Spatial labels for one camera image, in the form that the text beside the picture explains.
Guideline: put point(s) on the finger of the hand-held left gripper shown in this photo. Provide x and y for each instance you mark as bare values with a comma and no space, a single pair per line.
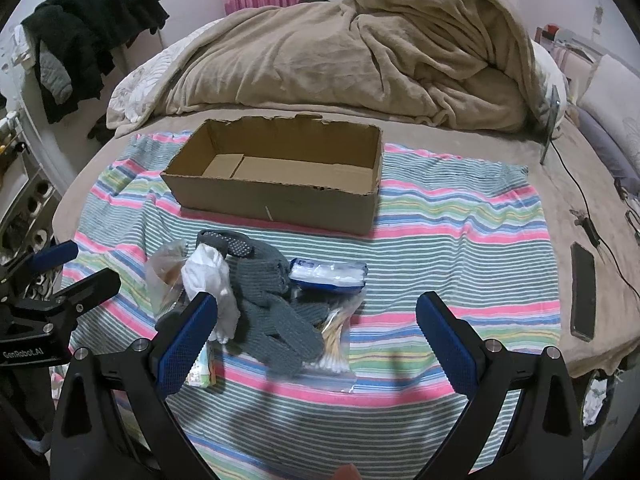
92,287
55,254

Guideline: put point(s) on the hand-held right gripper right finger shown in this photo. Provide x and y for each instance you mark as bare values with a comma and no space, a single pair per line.
445,335

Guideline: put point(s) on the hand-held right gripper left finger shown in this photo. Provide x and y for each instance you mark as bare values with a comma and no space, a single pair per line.
187,340

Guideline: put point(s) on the orange cartoon tissue packet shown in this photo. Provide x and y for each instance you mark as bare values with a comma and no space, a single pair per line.
202,365

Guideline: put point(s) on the white sock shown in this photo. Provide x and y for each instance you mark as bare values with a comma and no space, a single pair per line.
207,275

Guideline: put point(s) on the clear plastic bag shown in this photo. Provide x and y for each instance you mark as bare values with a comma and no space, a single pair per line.
162,275

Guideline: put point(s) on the grey knitted gloves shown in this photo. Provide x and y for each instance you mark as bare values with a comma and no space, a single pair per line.
285,340

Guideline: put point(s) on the bag of cotton swabs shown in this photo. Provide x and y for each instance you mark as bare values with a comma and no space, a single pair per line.
337,330

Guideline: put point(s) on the blue and white packet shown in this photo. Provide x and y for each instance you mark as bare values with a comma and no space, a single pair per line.
327,275

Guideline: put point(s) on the brown cardboard box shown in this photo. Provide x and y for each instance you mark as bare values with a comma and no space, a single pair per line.
280,200

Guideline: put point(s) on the white shelf rack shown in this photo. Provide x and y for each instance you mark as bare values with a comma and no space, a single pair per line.
22,195

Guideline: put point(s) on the striped cloth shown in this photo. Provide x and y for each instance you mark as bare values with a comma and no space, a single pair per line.
440,260

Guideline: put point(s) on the black phone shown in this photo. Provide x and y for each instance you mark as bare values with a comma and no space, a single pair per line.
583,292

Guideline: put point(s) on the grey padded garment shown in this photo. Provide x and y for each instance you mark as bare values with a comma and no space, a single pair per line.
56,72

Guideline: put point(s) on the white floral quilt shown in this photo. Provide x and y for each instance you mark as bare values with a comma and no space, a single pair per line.
145,85

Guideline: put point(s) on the bed with beige sheet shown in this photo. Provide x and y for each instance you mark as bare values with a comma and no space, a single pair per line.
505,145

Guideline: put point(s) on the pile of black clothes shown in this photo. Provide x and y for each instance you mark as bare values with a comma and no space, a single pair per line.
95,25

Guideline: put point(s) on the upright tablet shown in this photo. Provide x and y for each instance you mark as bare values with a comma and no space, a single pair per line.
551,115

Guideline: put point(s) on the grey pillow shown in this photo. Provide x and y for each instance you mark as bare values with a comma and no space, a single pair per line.
612,105

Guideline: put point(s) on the beige fleece blanket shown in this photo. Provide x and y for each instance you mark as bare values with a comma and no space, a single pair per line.
350,50

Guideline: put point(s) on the clear acrylic chair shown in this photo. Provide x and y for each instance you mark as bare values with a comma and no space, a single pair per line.
570,50

